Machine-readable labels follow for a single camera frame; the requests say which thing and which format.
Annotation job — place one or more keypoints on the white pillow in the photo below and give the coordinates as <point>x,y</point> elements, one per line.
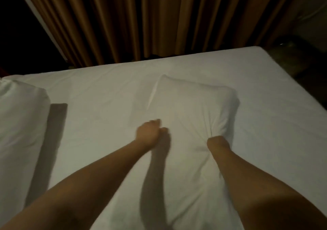
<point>191,110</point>

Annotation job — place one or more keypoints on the person's left hand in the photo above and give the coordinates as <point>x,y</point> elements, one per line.
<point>150,133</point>

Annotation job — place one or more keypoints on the person's left forearm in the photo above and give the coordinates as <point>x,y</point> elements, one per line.
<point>81,191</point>

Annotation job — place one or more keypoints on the dark wooden column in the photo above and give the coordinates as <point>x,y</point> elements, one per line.
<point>25,28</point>

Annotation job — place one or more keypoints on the person's right hand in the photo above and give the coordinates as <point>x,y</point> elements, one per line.
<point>218,143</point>

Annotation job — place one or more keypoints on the person's right forearm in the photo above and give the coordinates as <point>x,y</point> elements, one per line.
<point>265,191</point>

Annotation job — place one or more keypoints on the white duvet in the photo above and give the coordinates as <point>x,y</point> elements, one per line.
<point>20,135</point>

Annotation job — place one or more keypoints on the white bed sheet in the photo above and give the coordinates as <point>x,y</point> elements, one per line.
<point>276,110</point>

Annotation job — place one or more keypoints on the brown curtain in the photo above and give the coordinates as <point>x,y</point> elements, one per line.
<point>153,18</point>

